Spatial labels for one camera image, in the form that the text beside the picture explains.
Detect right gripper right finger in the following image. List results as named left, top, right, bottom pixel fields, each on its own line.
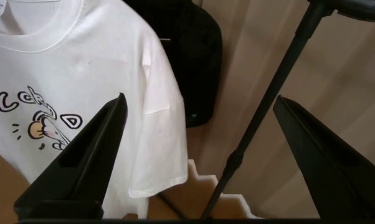
left=273, top=95, right=375, bottom=218

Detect black trousers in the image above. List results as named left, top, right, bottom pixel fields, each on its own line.
left=121, top=0, right=223, bottom=128

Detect beige curtain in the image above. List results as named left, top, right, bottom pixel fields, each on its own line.
left=187, top=0, right=375, bottom=218

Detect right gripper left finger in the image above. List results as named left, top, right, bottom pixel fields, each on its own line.
left=14, top=92, right=128, bottom=220

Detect white printed T-shirt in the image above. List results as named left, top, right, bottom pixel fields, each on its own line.
left=0, top=0, right=189, bottom=218

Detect black clothes rack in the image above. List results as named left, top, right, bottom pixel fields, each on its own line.
left=158, top=0, right=375, bottom=219

